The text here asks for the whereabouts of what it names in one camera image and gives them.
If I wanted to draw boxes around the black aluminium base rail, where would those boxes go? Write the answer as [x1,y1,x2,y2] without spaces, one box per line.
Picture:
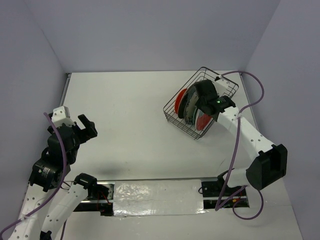
[74,178,249,217]

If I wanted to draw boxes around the red and teal plate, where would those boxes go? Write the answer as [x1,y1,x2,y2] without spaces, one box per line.
[193,109,212,131]

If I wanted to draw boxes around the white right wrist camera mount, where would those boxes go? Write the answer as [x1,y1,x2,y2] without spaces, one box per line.
[213,75,229,97]

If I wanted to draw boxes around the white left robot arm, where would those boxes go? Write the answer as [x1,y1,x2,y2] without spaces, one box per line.
[0,111,98,240]

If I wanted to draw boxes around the dark teal glazed plate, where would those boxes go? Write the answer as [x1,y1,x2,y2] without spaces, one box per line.
[178,84,198,119]

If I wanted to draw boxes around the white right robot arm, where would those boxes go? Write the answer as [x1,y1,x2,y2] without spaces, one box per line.
[194,80,288,196]

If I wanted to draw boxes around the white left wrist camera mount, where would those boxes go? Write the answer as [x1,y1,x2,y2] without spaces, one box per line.
[51,106,75,128]

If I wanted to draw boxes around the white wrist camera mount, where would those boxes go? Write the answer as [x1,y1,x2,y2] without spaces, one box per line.
[51,106,75,128]
[213,75,229,97]

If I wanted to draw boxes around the silver foil tape sheet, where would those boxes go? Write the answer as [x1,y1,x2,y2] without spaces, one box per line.
[113,179,205,217]

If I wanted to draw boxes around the orange translucent plate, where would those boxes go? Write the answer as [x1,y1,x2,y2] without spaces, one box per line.
[174,88,187,114]

